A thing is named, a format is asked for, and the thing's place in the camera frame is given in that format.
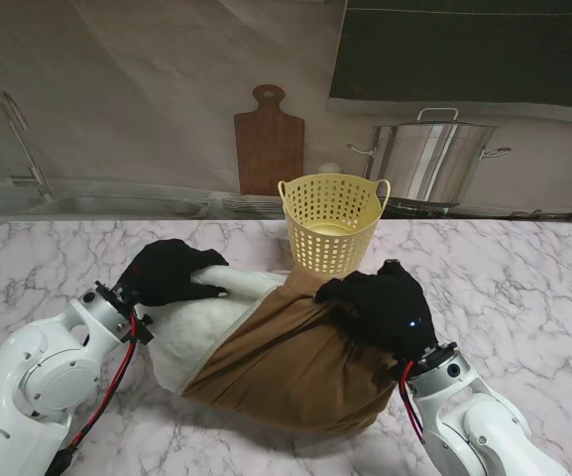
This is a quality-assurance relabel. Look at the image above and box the brown pillowcase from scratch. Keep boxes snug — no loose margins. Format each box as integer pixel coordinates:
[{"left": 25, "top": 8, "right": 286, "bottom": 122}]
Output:
[{"left": 179, "top": 270, "right": 401, "bottom": 438}]

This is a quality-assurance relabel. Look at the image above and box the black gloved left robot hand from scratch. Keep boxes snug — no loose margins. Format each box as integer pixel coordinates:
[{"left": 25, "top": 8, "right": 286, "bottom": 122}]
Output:
[{"left": 115, "top": 238, "right": 230, "bottom": 309}]

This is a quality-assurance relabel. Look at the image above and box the black stove grate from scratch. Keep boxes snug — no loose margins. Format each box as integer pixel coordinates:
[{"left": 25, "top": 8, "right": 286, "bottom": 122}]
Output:
[{"left": 382, "top": 196, "right": 572, "bottom": 221}]

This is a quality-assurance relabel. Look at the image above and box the red black arm cable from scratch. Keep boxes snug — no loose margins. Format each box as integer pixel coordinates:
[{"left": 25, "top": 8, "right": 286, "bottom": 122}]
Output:
[
  {"left": 45, "top": 309, "right": 141, "bottom": 476},
  {"left": 398, "top": 359, "right": 426, "bottom": 443}
]

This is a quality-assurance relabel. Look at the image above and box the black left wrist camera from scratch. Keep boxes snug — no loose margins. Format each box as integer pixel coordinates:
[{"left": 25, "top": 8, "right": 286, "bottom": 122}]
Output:
[{"left": 126, "top": 312, "right": 156, "bottom": 347}]

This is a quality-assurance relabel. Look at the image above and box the white pillow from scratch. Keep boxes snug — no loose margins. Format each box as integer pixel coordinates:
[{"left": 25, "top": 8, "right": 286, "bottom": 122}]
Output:
[{"left": 149, "top": 265, "right": 286, "bottom": 393}]

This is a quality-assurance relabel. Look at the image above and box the red black left arm cable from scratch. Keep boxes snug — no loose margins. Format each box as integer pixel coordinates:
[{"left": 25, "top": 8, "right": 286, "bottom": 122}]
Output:
[{"left": 45, "top": 309, "right": 141, "bottom": 476}]

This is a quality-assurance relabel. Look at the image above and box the red black right arm cable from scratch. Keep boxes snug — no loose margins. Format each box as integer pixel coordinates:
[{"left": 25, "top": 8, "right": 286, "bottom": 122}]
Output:
[{"left": 398, "top": 359, "right": 426, "bottom": 443}]

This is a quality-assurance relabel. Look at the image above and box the yellow perforated laundry basket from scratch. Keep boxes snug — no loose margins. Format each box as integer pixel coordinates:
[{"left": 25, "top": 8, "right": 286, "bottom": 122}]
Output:
[{"left": 278, "top": 174, "right": 392, "bottom": 285}]

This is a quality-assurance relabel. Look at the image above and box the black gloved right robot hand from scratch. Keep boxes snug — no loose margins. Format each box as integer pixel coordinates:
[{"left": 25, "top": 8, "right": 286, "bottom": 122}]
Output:
[{"left": 313, "top": 260, "right": 440, "bottom": 361}]

